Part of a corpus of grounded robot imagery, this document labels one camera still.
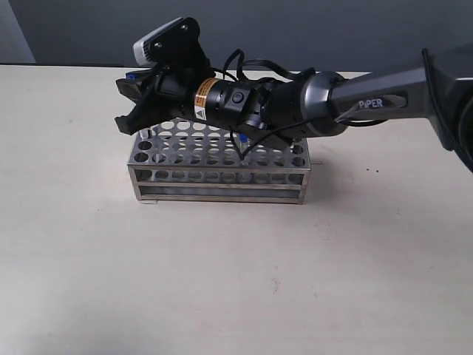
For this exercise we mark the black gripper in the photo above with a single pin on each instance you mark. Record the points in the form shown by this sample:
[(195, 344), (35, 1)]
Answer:
[(179, 66)]

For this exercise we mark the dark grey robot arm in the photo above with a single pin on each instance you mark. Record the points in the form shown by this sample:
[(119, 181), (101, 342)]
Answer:
[(273, 107)]

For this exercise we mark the stainless steel test tube rack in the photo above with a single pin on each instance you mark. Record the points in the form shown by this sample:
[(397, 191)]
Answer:
[(194, 162)]

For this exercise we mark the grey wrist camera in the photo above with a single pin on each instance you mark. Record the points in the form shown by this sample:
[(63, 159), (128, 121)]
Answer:
[(141, 48)]

